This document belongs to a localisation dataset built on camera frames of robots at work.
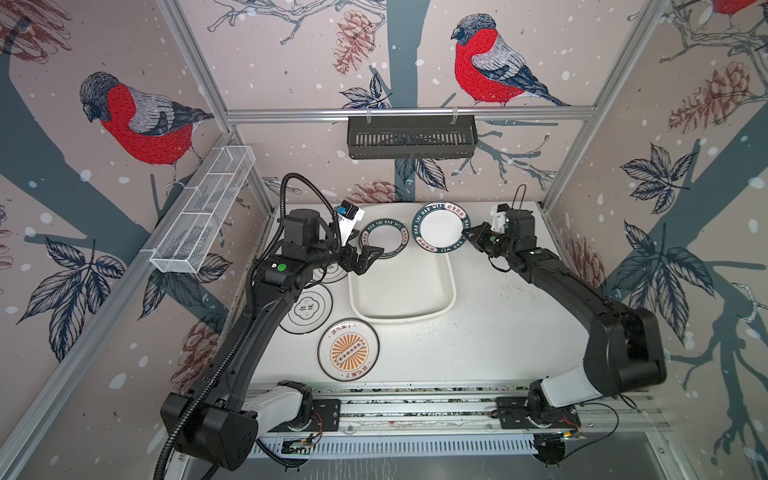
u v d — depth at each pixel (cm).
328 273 64
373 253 68
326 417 73
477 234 76
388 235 110
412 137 105
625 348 43
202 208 79
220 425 36
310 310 93
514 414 73
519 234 67
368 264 64
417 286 95
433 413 75
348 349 84
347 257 62
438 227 90
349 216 60
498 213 81
